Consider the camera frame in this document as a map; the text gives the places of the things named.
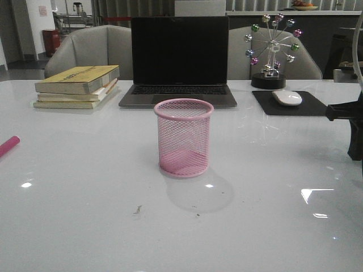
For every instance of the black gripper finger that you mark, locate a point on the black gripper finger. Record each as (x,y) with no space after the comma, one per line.
(344,111)

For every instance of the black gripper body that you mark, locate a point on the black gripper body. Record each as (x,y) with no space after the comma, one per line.
(355,147)

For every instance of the pink marker pen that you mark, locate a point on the pink marker pen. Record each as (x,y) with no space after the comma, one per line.
(9,144)

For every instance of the pink mesh pen holder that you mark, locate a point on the pink mesh pen holder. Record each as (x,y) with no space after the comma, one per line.
(183,136)

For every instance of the black mouse pad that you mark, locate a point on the black mouse pad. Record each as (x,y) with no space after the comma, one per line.
(310,105)

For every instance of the white computer mouse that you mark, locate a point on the white computer mouse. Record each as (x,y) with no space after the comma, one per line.
(287,98)

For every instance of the ferris wheel desk ornament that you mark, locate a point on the ferris wheel desk ornament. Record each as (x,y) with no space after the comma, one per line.
(271,42)

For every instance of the right grey armchair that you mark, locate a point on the right grey armchair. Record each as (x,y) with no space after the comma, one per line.
(239,68)

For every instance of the grey armchair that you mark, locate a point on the grey armchair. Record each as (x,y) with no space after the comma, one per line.
(239,68)
(102,45)

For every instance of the fruit bowl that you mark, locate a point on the fruit bowl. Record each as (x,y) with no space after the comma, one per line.
(303,5)

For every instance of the grey open laptop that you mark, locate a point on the grey open laptop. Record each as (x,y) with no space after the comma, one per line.
(179,57)

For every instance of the white box behind laptop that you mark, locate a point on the white box behind laptop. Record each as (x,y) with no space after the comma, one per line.
(200,8)

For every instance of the left grey armchair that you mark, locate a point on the left grey armchair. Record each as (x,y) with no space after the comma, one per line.
(102,45)

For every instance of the middle cream book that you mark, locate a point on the middle cream book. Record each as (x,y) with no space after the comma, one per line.
(98,95)

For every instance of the top yellow book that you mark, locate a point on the top yellow book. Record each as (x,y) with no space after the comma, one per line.
(79,80)

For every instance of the yellow book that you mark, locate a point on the yellow book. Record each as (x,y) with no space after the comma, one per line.
(67,105)
(79,80)

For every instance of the red bin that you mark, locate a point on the red bin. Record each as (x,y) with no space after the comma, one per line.
(51,40)

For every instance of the bottom yellow book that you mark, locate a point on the bottom yellow book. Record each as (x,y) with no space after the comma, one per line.
(67,105)

